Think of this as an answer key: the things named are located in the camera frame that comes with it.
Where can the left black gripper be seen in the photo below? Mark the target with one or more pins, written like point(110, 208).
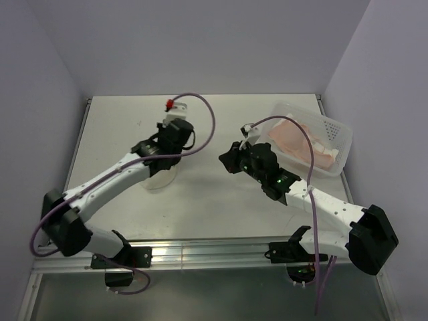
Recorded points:
point(160, 127)

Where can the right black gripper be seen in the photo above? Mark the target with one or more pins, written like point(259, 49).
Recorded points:
point(230, 158)

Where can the pink bra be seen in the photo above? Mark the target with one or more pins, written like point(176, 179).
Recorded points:
point(319, 161)

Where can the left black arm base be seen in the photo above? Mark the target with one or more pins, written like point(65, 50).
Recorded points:
point(125, 268)

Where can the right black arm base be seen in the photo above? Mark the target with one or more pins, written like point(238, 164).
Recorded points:
point(291, 251)

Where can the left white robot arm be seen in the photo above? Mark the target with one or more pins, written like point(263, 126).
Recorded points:
point(66, 215)

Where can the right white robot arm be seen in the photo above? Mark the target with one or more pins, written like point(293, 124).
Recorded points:
point(364, 235)

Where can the white mesh laundry bag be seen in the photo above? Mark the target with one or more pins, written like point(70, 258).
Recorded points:
point(160, 180)

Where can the white garment in basket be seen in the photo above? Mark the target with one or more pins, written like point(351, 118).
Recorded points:
point(293, 141)

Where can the clear plastic perforated basket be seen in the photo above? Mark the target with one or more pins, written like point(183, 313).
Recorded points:
point(335, 135)

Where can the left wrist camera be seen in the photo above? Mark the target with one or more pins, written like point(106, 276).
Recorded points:
point(174, 110)

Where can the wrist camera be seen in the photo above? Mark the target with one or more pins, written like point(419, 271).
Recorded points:
point(174, 110)
point(250, 133)

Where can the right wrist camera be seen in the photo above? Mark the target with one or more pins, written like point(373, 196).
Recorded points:
point(250, 133)

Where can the aluminium rail frame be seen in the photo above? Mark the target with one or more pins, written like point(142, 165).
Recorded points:
point(208, 229)

